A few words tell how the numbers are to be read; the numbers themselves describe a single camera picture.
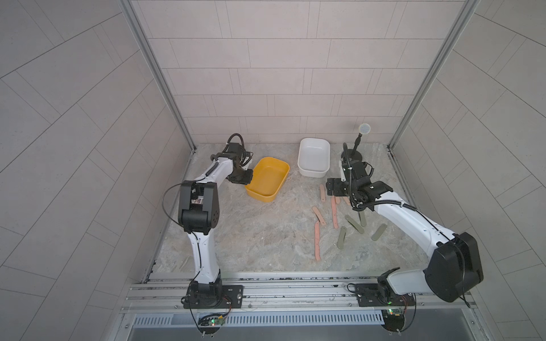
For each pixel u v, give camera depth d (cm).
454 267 40
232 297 71
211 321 65
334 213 91
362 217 90
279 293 72
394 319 68
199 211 53
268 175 104
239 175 85
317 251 81
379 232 87
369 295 71
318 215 91
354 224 89
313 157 106
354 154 110
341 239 85
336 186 75
